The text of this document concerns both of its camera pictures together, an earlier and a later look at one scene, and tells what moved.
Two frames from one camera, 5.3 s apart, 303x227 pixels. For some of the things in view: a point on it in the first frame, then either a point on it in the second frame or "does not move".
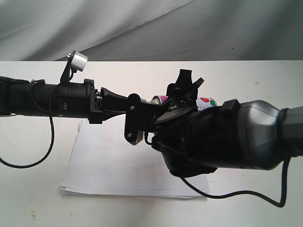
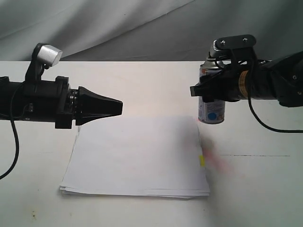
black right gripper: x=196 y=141 → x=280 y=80
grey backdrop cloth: x=152 y=30 does not move
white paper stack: x=103 y=162 does not move
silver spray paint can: x=201 y=102 → x=210 y=112
